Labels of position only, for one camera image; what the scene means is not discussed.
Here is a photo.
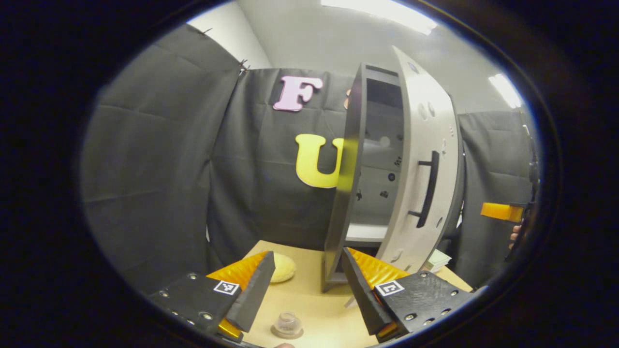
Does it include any light green book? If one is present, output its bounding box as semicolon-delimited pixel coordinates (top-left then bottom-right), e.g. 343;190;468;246
426;249;453;273

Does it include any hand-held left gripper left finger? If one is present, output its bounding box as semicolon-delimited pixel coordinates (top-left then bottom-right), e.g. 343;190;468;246
147;250;276;341

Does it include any pale yellow round bun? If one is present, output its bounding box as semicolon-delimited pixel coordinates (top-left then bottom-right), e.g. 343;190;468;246
270;252;297;284

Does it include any dark framed cabinet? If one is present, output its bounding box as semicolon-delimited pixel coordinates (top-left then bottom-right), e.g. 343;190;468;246
322;62;466;294

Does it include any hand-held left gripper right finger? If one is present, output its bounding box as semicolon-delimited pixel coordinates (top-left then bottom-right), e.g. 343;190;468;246
341;246;484;343

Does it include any small clear bottle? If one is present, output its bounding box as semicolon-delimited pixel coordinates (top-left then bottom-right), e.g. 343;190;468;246
277;312;300;334

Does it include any black backdrop cloth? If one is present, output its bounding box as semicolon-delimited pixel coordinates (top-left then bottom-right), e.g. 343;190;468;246
80;23;537;290

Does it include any ceiling light panel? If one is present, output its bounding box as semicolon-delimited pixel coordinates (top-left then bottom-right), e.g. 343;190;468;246
322;0;438;35
488;73;523;109

